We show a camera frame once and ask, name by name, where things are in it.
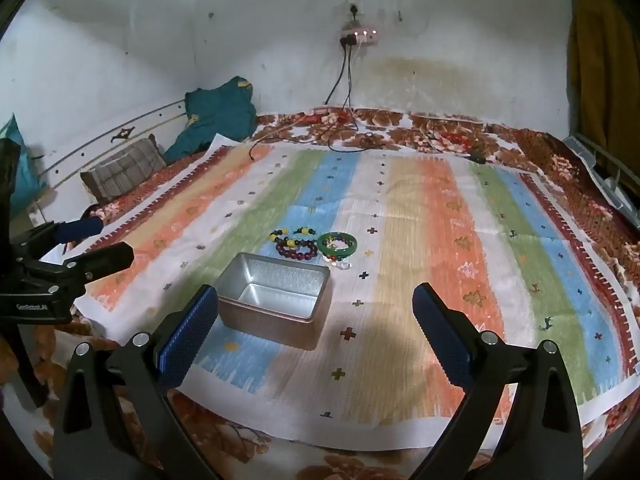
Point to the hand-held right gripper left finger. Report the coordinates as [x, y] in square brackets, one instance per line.
[192, 340]

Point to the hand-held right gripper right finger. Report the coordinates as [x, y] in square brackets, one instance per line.
[442, 340]

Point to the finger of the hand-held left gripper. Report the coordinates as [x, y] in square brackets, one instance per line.
[107, 256]
[80, 229]

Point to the silver metal tin box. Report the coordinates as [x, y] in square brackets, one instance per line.
[272, 292]

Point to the grey plaid pillow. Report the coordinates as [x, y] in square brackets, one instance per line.
[122, 167]

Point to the teal bag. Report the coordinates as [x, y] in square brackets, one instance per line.
[20, 170]

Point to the white bed headboard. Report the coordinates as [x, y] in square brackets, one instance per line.
[100, 137]

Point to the striped colourful mat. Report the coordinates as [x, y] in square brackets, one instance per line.
[410, 220]

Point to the teal garment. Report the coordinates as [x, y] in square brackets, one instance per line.
[220, 110]

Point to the small black device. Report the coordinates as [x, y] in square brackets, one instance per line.
[475, 156]

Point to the grey plastic crate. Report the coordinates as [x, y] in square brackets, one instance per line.
[597, 165]

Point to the white power strip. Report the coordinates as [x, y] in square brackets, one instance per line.
[359, 37]

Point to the yellow hanging cloth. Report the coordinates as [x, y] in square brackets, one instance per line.
[600, 60]

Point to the wall socket with plug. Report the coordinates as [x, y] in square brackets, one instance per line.
[353, 11]

